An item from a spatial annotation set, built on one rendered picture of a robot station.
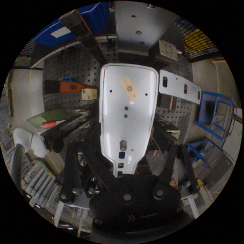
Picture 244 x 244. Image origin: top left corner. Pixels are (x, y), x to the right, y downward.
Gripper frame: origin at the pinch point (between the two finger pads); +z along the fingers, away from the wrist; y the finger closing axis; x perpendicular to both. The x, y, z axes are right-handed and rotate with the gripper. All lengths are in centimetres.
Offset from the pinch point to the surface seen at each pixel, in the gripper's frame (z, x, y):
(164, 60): 10.1, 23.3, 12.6
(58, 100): 43, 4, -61
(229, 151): 12, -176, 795
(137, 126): 13.1, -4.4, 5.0
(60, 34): 4.6, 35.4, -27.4
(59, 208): -56, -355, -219
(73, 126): 1.7, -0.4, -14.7
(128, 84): 12.0, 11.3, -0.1
